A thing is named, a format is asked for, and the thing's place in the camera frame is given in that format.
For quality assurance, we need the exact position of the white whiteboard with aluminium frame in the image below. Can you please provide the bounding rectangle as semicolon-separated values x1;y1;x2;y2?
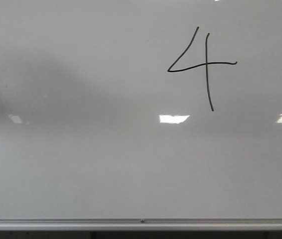
0;0;282;231

